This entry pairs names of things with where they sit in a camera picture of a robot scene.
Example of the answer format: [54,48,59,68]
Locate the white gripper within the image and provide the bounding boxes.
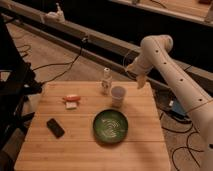
[126,56,151,89]

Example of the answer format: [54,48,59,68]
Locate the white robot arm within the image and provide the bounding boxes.
[126,35,213,171]

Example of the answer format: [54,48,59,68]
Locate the green ceramic bowl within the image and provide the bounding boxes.
[93,109,128,144]

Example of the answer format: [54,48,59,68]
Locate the translucent plastic cup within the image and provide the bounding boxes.
[111,86,126,108]

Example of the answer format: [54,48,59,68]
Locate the small white bottle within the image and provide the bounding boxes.
[101,68,112,95]

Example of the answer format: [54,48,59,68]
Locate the blue object on floor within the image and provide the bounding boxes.
[169,99,186,117]

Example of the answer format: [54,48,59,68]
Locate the small white block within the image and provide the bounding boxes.
[65,102,77,110]

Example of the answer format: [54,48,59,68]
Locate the black smartphone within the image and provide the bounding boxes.
[47,118,65,138]

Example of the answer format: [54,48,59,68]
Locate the black equipment at left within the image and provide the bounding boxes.
[0,14,42,171]

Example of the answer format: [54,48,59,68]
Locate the long metal rail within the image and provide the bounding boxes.
[0,0,213,92]

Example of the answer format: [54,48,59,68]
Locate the black cable on floor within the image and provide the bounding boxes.
[32,37,90,84]

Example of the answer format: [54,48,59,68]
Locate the white object on rail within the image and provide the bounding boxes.
[40,4,65,23]

